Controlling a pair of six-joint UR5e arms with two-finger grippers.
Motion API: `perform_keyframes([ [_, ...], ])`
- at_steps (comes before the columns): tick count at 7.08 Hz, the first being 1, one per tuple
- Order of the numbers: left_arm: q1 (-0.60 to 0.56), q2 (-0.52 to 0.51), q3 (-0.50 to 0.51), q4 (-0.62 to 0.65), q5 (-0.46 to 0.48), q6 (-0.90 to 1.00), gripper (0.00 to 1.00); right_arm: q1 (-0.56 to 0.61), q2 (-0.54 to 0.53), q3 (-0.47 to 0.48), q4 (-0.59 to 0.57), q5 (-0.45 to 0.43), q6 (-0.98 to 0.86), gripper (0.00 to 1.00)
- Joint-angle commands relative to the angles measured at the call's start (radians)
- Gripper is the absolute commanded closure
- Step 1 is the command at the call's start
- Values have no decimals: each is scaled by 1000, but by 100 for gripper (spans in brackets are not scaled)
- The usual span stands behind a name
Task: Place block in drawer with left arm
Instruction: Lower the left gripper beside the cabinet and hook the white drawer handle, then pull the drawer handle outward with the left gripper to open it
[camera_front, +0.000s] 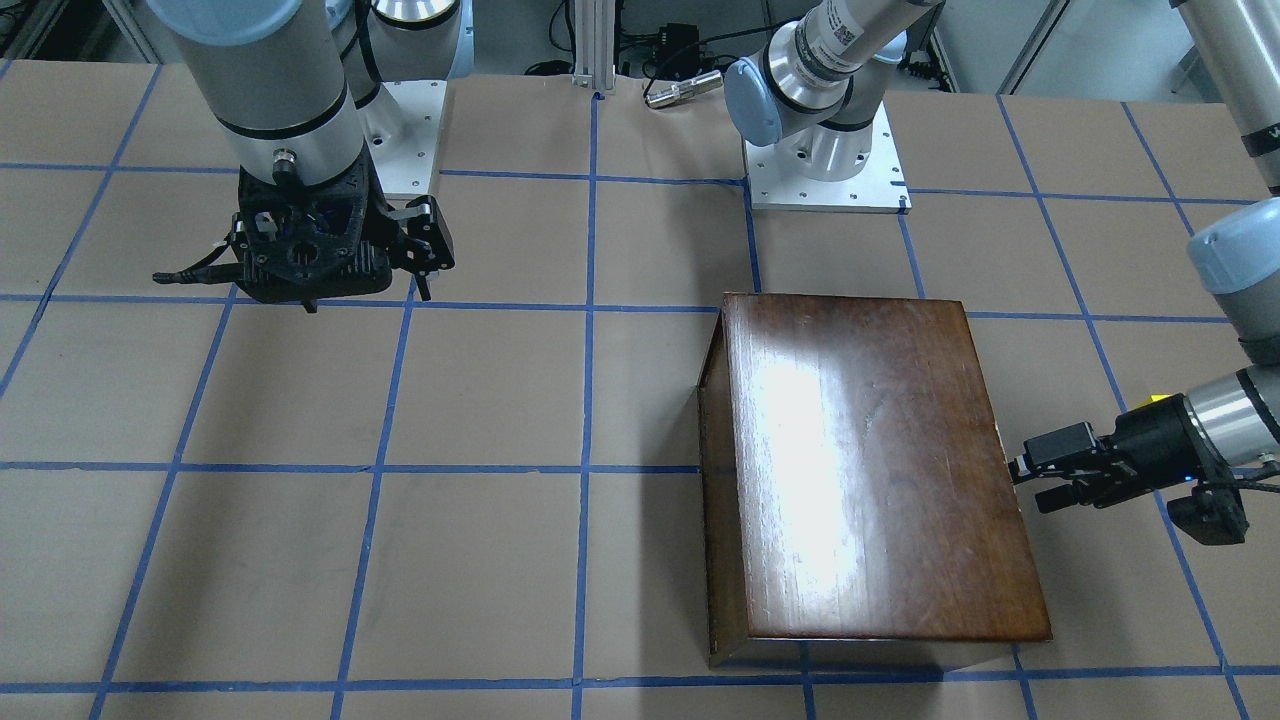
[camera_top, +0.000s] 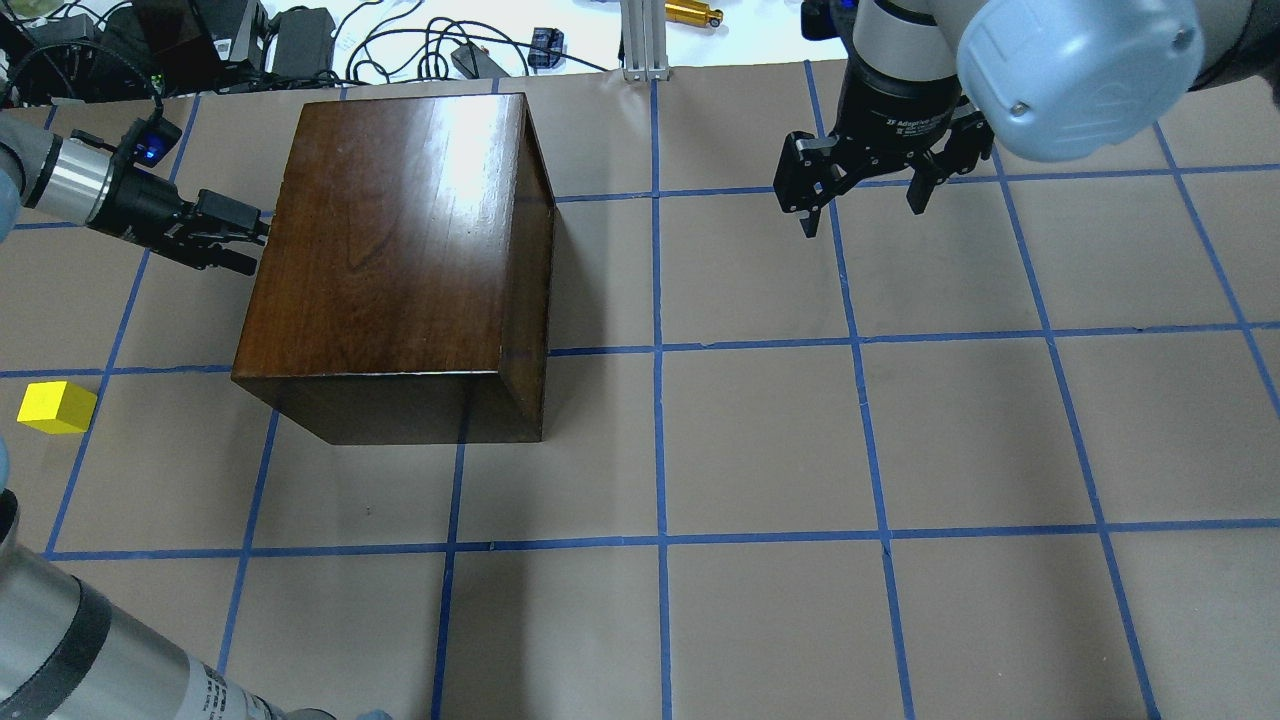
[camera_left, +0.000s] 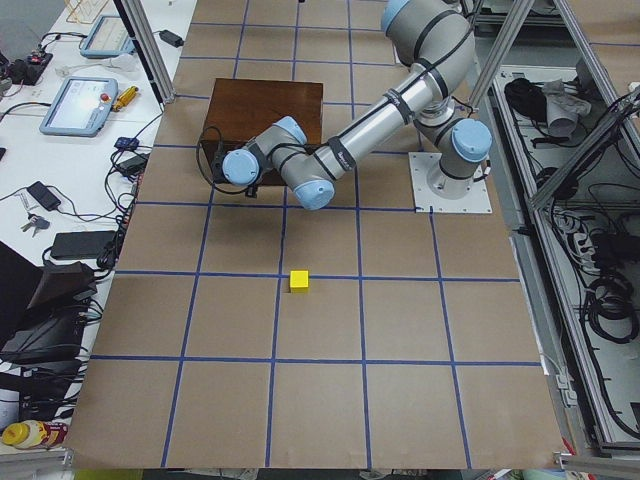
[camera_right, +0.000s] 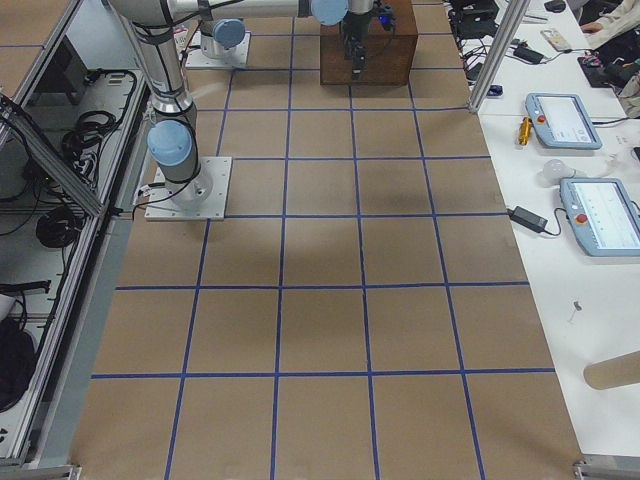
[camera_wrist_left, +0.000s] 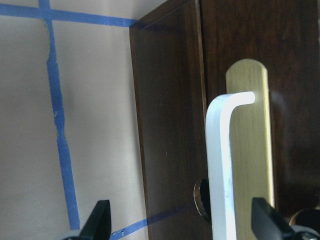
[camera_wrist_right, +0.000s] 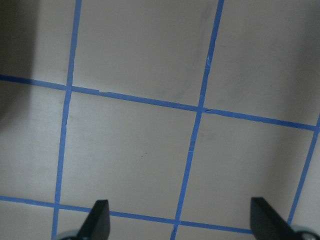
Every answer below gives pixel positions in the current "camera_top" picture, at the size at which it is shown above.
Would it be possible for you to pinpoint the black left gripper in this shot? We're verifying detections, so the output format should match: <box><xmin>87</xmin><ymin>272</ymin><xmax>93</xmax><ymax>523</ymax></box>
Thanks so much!
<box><xmin>88</xmin><ymin>168</ymin><xmax>269</xmax><ymax>277</ymax></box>

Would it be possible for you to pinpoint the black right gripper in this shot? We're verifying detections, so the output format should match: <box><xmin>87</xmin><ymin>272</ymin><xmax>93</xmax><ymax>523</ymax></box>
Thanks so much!
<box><xmin>773</xmin><ymin>60</ymin><xmax>995</xmax><ymax>240</ymax></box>

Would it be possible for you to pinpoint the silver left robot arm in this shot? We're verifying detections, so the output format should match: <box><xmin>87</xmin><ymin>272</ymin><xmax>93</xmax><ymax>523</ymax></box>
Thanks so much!
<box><xmin>1</xmin><ymin>111</ymin><xmax>269</xmax><ymax>275</ymax></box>

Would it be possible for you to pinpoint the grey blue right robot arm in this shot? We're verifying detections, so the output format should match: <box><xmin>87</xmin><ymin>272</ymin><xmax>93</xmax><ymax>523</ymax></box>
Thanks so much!
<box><xmin>773</xmin><ymin>1</ymin><xmax>1279</xmax><ymax>237</ymax></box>

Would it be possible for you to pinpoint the dark wooden drawer cabinet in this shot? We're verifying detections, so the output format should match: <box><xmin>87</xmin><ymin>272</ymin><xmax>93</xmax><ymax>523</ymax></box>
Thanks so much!
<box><xmin>230</xmin><ymin>94</ymin><xmax>557</xmax><ymax>445</ymax></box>

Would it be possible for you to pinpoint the yellow block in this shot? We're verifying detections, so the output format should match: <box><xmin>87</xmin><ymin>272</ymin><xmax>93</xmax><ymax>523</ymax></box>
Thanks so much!
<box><xmin>15</xmin><ymin>380</ymin><xmax>99</xmax><ymax>436</ymax></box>

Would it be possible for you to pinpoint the black electronics pile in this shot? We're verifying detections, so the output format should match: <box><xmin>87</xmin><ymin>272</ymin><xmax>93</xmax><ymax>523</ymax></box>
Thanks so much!
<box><xmin>3</xmin><ymin>1</ymin><xmax>269</xmax><ymax>106</ymax></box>

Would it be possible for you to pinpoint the black power adapter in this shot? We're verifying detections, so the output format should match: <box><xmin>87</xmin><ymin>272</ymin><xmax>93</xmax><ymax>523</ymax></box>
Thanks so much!
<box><xmin>270</xmin><ymin>6</ymin><xmax>337</xmax><ymax>78</ymax></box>

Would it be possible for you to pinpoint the gold cylindrical part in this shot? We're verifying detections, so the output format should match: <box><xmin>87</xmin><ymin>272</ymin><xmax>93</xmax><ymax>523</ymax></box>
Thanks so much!
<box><xmin>664</xmin><ymin>0</ymin><xmax>724</xmax><ymax>29</ymax></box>

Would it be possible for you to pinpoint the small blue black connector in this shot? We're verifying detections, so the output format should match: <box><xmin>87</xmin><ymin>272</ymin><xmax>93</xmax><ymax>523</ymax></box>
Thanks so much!
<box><xmin>526</xmin><ymin>26</ymin><xmax>564</xmax><ymax>73</ymax></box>

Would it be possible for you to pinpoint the left wrist camera blue light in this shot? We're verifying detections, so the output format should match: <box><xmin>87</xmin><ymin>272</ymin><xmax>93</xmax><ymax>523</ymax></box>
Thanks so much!
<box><xmin>125</xmin><ymin>117</ymin><xmax>183</xmax><ymax>168</ymax></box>

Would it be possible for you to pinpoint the aluminium extrusion post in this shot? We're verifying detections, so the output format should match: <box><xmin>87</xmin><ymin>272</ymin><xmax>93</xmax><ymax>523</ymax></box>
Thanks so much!
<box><xmin>620</xmin><ymin>0</ymin><xmax>669</xmax><ymax>82</ymax></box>

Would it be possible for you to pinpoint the black cable bundle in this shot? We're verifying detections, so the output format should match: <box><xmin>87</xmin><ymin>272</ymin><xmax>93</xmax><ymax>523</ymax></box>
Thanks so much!
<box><xmin>330</xmin><ymin>0</ymin><xmax>611</xmax><ymax>86</ymax></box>

